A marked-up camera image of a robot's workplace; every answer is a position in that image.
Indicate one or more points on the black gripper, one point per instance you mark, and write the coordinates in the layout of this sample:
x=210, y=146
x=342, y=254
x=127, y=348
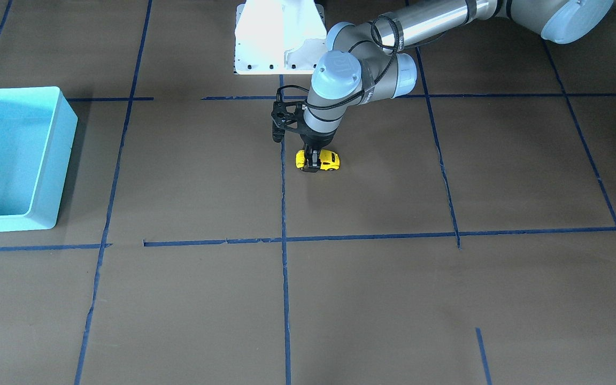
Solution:
x=318, y=141

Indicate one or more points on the yellow beetle toy car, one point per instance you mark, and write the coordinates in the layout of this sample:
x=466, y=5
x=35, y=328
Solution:
x=329, y=160

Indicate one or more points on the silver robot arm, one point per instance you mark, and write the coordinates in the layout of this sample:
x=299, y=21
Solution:
x=366, y=63

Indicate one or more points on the light blue plastic bin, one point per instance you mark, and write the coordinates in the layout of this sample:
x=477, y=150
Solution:
x=37, y=131

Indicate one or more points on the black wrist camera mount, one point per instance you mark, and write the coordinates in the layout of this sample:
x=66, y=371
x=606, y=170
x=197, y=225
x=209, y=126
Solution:
x=287, y=116

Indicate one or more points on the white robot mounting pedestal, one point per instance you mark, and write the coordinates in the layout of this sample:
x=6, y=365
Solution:
x=279, y=37

